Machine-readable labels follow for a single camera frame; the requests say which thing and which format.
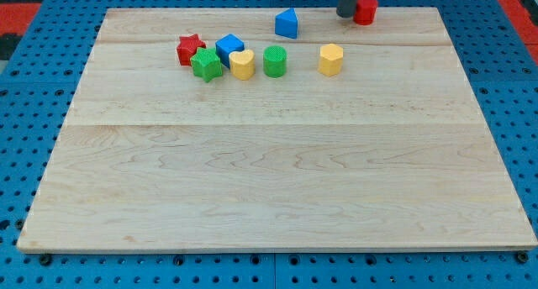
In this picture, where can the green star block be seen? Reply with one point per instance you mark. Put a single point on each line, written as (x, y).
(206, 64)

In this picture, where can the yellow hexagon block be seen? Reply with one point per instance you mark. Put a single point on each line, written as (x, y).
(330, 59)

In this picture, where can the red star block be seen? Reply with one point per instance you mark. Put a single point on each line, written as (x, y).
(188, 47)

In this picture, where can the red cylinder block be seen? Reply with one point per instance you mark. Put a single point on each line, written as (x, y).
(365, 11)

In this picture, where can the yellow heart block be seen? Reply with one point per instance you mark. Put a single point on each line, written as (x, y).
(242, 64)

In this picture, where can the blue cube block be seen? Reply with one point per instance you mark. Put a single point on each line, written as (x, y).
(226, 45)

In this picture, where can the green cylinder block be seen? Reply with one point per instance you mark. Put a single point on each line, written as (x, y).
(275, 61)

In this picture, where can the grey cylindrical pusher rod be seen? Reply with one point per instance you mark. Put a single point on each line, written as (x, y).
(346, 8)

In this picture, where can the blue triangle block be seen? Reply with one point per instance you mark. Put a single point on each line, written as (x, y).
(286, 24)

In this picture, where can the light wooden board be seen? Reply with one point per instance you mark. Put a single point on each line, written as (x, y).
(391, 155)

